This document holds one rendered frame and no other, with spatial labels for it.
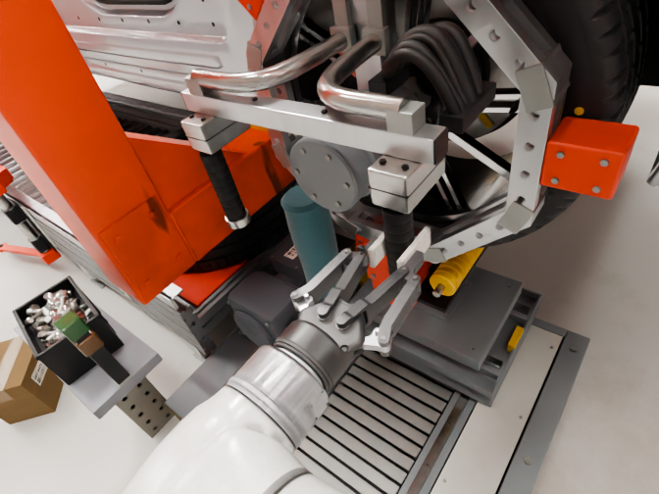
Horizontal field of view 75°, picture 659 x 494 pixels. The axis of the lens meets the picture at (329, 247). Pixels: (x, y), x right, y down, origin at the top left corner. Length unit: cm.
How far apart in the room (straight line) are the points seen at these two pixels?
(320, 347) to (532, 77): 40
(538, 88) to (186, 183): 75
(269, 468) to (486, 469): 88
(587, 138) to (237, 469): 54
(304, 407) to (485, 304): 92
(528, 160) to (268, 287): 72
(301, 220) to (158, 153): 36
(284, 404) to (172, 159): 72
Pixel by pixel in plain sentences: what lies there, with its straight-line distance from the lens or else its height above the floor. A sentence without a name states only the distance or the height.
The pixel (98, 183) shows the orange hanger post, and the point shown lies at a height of 82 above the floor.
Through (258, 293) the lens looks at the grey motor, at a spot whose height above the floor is 41.
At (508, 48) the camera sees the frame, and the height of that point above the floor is 100.
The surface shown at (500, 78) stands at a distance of 91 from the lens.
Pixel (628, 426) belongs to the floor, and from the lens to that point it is 142.
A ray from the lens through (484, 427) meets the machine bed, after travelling 124.
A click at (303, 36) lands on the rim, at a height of 96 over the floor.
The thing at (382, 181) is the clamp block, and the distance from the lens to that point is 47.
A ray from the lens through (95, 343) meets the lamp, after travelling 97.
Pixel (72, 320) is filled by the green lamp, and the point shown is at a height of 66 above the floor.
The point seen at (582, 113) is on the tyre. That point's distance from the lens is 70.
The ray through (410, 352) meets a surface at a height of 17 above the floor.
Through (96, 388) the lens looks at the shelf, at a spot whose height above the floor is 45.
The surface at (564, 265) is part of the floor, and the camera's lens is 172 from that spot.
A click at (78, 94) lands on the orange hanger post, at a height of 98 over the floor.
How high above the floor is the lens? 121
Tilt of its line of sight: 42 degrees down
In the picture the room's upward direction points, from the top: 14 degrees counter-clockwise
